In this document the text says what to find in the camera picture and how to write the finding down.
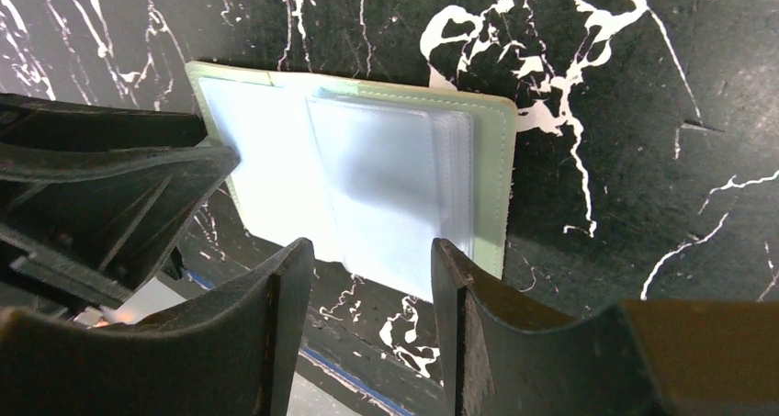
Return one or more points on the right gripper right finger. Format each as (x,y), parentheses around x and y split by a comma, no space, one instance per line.
(503,353)

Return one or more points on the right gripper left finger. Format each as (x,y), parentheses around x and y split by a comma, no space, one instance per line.
(230,351)

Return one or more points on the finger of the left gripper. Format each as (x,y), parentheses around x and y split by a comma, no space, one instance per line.
(94,200)

